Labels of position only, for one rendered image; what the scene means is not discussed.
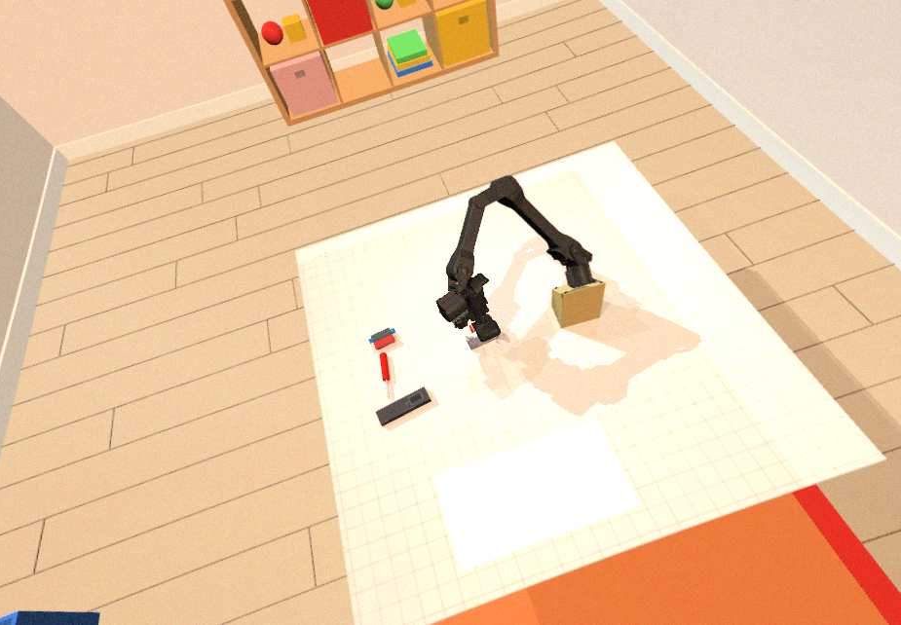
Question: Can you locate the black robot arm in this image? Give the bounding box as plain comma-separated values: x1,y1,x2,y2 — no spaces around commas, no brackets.
435,175,595,329

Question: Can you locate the red-handled screwdriver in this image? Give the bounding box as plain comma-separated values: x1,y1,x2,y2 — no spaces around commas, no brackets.
380,352,390,398

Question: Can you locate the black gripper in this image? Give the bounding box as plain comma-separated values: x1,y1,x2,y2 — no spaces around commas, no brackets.
467,297,501,343

